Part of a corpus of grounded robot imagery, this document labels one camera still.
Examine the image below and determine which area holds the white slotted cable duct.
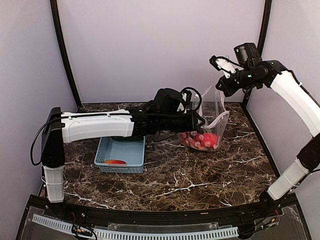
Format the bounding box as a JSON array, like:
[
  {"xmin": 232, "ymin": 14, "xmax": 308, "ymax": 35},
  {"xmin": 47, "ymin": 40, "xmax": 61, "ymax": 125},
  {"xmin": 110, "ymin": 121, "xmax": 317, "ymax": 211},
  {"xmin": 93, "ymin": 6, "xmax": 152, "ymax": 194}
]
[{"xmin": 32, "ymin": 213, "xmax": 240, "ymax": 240}]

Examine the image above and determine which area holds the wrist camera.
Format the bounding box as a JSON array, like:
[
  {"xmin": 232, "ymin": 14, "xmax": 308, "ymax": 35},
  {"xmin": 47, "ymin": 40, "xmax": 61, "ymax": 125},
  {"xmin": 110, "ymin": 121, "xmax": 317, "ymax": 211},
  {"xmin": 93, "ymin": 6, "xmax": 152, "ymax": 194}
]
[
  {"xmin": 177, "ymin": 87, "xmax": 202, "ymax": 114},
  {"xmin": 209, "ymin": 55, "xmax": 236, "ymax": 79}
]

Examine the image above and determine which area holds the blue perforated plastic basket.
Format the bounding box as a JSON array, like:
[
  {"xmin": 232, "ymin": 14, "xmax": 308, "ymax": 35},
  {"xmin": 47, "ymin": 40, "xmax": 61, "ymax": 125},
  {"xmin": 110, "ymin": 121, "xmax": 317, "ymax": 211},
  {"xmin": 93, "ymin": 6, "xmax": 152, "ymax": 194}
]
[{"xmin": 94, "ymin": 137, "xmax": 146, "ymax": 174}]

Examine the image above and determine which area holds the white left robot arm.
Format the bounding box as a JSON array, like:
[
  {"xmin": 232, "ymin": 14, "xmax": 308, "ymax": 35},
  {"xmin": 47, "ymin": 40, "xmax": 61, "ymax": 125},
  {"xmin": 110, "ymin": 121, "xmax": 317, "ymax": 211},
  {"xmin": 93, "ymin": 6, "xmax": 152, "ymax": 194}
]
[{"xmin": 36, "ymin": 107, "xmax": 205, "ymax": 218}]

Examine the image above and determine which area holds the orange red chili pepper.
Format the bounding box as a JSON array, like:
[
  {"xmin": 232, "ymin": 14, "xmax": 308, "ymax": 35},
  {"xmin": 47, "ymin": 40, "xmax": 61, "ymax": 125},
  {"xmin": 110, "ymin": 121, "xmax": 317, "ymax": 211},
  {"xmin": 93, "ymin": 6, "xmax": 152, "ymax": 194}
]
[{"xmin": 103, "ymin": 159, "xmax": 127, "ymax": 165}]

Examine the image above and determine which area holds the black enclosure frame post right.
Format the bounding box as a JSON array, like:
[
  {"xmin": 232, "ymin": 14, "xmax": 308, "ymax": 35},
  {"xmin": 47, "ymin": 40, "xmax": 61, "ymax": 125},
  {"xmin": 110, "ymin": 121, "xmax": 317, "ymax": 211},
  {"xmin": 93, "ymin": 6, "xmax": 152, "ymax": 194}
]
[{"xmin": 241, "ymin": 0, "xmax": 273, "ymax": 108}]

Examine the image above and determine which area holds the red lychee bunch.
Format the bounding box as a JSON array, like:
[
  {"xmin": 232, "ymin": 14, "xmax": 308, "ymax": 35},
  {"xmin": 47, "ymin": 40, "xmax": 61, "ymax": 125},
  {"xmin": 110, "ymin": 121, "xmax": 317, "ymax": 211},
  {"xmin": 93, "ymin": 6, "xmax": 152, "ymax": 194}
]
[{"xmin": 178, "ymin": 131, "xmax": 202, "ymax": 150}]

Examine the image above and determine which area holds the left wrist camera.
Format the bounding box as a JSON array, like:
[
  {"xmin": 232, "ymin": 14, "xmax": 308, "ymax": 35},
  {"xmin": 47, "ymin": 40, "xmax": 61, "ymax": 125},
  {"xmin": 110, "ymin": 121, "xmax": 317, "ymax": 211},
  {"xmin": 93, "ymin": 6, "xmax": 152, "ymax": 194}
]
[{"xmin": 177, "ymin": 87, "xmax": 202, "ymax": 114}]

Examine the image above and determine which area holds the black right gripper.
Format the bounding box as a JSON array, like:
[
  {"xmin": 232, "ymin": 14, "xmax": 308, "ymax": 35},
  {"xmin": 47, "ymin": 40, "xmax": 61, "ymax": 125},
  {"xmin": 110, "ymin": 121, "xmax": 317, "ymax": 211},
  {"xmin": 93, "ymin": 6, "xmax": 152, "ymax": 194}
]
[{"xmin": 216, "ymin": 66, "xmax": 262, "ymax": 97}]

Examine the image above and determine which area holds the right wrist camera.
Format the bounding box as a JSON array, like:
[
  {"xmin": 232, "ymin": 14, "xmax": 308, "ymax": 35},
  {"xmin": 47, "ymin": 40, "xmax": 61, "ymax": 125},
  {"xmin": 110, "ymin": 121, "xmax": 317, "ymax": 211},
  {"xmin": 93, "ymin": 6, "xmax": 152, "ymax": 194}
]
[{"xmin": 209, "ymin": 55, "xmax": 236, "ymax": 79}]

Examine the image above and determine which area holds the red apple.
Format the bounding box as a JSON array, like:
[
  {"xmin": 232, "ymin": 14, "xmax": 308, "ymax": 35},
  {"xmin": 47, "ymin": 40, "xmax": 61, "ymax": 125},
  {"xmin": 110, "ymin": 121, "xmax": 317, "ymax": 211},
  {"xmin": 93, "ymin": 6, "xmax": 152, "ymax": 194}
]
[{"xmin": 201, "ymin": 132, "xmax": 218, "ymax": 148}]

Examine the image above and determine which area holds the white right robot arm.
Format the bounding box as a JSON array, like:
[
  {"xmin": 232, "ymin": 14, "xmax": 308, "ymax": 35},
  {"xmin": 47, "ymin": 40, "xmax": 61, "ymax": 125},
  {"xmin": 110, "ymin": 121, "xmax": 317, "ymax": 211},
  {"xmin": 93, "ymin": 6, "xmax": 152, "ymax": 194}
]
[{"xmin": 210, "ymin": 56, "xmax": 320, "ymax": 217}]

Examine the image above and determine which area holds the black motor box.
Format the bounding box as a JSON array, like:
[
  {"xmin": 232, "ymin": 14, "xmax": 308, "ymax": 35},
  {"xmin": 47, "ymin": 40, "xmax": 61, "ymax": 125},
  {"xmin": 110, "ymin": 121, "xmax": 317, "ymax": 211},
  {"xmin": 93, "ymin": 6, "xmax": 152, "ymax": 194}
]
[
  {"xmin": 233, "ymin": 42, "xmax": 262, "ymax": 69},
  {"xmin": 153, "ymin": 88, "xmax": 183, "ymax": 114}
]

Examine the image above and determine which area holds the black motor box right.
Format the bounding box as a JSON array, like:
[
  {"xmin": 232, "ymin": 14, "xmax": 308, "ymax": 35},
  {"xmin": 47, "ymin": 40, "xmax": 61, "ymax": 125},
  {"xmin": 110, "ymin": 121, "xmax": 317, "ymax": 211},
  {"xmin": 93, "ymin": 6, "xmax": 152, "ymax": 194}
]
[{"xmin": 233, "ymin": 42, "xmax": 262, "ymax": 69}]

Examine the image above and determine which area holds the black motor box left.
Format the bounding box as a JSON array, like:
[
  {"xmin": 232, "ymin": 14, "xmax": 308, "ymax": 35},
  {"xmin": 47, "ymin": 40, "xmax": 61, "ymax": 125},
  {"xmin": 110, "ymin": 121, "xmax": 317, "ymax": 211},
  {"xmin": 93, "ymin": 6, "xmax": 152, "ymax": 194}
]
[{"xmin": 153, "ymin": 88, "xmax": 183, "ymax": 114}]

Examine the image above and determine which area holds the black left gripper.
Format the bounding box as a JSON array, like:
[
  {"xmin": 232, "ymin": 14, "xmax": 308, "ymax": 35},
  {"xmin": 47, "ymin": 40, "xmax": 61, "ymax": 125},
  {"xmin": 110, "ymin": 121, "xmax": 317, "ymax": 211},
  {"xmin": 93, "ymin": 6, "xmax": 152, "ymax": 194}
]
[{"xmin": 159, "ymin": 109, "xmax": 205, "ymax": 132}]

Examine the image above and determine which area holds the black front rail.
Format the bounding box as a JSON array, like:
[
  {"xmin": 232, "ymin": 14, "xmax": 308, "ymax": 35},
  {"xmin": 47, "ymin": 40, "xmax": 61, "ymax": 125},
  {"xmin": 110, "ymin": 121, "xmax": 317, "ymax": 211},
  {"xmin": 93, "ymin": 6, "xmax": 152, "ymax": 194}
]
[{"xmin": 27, "ymin": 194, "xmax": 298, "ymax": 231}]

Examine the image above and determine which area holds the clear zip top bag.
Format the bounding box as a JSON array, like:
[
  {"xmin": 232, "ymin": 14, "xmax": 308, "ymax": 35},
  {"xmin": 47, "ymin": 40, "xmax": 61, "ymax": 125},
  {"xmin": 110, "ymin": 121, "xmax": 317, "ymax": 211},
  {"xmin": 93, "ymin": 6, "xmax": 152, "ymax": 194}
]
[{"xmin": 188, "ymin": 84, "xmax": 230, "ymax": 153}]

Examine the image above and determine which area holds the black enclosure frame post left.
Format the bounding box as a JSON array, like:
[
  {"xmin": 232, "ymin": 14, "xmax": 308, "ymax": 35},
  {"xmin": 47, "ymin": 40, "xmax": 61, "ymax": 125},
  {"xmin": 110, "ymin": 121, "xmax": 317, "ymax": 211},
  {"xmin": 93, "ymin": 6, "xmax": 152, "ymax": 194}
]
[{"xmin": 49, "ymin": 0, "xmax": 82, "ymax": 109}]

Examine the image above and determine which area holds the black enclosure frame post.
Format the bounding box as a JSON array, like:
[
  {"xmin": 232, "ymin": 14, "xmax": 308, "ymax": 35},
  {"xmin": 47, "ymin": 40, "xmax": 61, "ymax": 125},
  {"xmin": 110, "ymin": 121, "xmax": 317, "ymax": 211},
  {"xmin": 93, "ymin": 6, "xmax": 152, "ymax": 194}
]
[
  {"xmin": 241, "ymin": 0, "xmax": 273, "ymax": 108},
  {"xmin": 49, "ymin": 0, "xmax": 82, "ymax": 109}
]

